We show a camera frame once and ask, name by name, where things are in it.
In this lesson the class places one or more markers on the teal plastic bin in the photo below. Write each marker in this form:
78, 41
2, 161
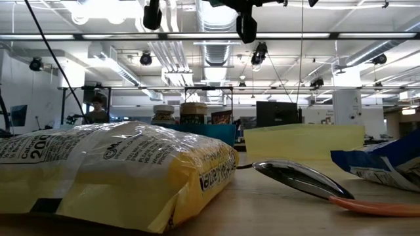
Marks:
203, 131

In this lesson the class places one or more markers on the wide tan-lid spice can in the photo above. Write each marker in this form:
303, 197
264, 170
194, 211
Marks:
193, 113

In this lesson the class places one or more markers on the white-lid spice jar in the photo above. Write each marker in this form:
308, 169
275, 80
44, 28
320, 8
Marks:
163, 114

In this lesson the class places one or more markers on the yellow plastic bin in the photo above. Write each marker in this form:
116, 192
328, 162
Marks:
302, 141

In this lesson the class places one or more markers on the blue yellow ramen packet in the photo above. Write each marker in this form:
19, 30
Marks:
387, 164

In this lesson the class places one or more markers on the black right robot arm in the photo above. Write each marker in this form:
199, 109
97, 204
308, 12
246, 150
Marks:
246, 26

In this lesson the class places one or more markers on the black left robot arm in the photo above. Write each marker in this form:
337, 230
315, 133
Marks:
152, 16

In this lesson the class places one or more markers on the dark orange snack packet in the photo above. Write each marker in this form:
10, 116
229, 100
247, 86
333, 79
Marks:
221, 117

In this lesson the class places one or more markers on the black monitor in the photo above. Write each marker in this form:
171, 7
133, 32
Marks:
279, 114

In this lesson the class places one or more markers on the black metal spoon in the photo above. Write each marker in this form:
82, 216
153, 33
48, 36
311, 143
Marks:
295, 177

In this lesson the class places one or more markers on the yellow ramen noodle packet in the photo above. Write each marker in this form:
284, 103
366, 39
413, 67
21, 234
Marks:
115, 177

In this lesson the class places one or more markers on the person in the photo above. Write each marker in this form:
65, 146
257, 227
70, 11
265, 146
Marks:
97, 116

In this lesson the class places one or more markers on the white pillar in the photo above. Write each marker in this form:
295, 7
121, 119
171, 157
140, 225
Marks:
346, 108

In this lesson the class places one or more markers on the blue screen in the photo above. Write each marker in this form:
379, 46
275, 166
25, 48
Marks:
19, 115

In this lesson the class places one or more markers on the background black frame rig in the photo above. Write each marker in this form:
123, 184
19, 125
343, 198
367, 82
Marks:
210, 88

